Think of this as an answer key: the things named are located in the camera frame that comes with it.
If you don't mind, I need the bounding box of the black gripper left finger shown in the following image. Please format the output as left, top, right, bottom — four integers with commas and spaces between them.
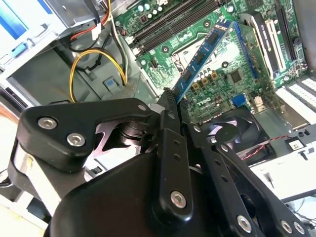
17, 87, 195, 223

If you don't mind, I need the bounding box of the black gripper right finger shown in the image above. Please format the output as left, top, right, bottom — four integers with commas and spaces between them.
179, 101, 312, 237

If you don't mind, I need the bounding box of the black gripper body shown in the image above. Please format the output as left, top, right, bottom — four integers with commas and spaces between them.
50, 151, 232, 237

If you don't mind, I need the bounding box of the blue RAM stick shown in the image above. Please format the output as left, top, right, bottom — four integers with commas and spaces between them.
172, 21, 237, 103

